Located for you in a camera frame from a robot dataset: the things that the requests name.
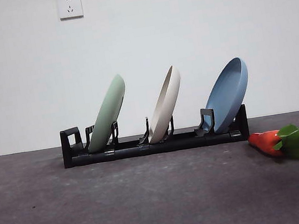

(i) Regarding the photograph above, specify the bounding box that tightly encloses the orange carrot with green leaves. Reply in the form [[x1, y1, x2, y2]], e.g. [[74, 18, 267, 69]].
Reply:
[[246, 123, 299, 167]]

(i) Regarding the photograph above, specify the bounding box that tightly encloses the white wall socket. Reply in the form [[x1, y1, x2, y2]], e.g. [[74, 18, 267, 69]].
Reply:
[[57, 0, 85, 21]]

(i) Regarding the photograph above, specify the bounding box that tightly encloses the beige plate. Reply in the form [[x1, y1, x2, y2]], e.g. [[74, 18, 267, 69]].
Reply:
[[137, 63, 190, 144]]

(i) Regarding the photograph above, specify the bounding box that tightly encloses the blue plate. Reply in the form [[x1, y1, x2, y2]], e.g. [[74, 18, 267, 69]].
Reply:
[[198, 55, 257, 135]]

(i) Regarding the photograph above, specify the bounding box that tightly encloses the black plate rack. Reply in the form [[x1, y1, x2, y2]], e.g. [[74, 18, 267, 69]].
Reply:
[[58, 101, 252, 169]]

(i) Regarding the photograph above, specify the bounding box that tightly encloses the green plate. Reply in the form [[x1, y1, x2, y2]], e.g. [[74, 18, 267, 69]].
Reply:
[[77, 72, 136, 155]]

